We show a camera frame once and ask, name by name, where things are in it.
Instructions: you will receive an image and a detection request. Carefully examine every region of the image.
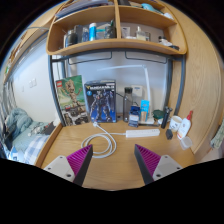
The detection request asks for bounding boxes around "bed with bedding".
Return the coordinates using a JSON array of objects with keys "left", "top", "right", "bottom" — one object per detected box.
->
[{"left": 0, "top": 106, "right": 63, "bottom": 166}]

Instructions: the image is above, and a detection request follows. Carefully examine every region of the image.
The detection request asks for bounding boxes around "green toy box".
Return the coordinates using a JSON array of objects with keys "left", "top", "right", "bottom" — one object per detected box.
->
[{"left": 54, "top": 74, "right": 90, "bottom": 127}]

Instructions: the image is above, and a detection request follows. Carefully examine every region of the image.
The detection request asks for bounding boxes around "small clear plastic container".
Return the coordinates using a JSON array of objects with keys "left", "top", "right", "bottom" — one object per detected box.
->
[{"left": 179, "top": 135, "right": 194, "bottom": 150}]

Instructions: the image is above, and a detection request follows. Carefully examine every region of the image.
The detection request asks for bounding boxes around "light blue orange box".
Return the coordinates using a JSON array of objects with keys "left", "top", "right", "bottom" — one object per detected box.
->
[{"left": 139, "top": 99, "right": 150, "bottom": 123}]

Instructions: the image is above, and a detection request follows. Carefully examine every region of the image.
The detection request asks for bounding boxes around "blue robot model box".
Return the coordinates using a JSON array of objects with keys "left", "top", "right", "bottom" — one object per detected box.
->
[{"left": 83, "top": 79, "right": 118, "bottom": 124}]

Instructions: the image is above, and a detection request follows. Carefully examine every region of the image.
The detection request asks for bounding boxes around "dark green round container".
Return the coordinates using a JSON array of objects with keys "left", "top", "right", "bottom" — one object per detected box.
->
[{"left": 152, "top": 109, "right": 165, "bottom": 120}]

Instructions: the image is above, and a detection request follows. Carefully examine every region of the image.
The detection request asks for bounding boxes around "white power strip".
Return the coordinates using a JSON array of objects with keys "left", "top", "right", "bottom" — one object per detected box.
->
[{"left": 125, "top": 128, "right": 161, "bottom": 139}]

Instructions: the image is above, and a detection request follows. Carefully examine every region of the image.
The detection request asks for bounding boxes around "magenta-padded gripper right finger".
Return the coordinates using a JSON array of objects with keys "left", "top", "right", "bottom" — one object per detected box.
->
[{"left": 134, "top": 144, "right": 184, "bottom": 185}]

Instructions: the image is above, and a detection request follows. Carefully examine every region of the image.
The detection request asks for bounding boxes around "green towel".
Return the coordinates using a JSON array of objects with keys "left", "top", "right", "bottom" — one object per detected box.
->
[{"left": 209, "top": 119, "right": 224, "bottom": 149}]

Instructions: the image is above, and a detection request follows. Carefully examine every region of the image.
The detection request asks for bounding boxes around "white power cable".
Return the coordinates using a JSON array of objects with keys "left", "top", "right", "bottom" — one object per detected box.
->
[{"left": 80, "top": 121, "right": 128, "bottom": 159}]

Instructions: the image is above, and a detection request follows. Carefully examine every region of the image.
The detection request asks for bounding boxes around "white wall socket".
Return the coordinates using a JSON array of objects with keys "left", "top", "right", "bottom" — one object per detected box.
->
[{"left": 131, "top": 84, "right": 145, "bottom": 101}]

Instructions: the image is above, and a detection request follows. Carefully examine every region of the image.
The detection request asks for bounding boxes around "small dark blue box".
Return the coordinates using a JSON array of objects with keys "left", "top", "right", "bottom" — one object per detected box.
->
[{"left": 128, "top": 105, "right": 141, "bottom": 128}]

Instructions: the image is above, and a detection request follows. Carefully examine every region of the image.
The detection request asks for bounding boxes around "wooden shelf unit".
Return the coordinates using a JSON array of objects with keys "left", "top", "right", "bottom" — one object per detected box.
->
[{"left": 45, "top": 0, "right": 188, "bottom": 57}]

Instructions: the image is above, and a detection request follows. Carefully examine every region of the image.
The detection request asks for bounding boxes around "clear bottle with dark cap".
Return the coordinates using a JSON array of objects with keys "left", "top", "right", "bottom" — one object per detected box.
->
[{"left": 122, "top": 86, "right": 134, "bottom": 123}]

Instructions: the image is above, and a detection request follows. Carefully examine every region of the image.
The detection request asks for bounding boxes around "grey metal desk frame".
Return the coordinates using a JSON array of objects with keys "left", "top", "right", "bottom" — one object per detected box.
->
[{"left": 48, "top": 48, "right": 187, "bottom": 126}]

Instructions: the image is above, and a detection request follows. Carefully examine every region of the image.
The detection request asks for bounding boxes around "white desk lamp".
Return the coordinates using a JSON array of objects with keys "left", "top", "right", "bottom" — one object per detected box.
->
[{"left": 96, "top": 63, "right": 158, "bottom": 124}]

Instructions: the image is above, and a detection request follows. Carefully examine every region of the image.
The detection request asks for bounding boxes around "white bottle with red cap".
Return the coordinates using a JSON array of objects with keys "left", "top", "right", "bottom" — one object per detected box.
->
[{"left": 176, "top": 109, "right": 194, "bottom": 140}]

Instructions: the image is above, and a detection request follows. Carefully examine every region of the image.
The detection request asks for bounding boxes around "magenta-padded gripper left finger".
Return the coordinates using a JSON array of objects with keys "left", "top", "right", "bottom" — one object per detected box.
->
[{"left": 43, "top": 143, "right": 94, "bottom": 187}]

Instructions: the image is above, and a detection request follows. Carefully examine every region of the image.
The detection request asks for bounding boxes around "white mug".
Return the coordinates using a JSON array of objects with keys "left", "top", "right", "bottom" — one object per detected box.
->
[{"left": 168, "top": 115, "right": 183, "bottom": 133}]

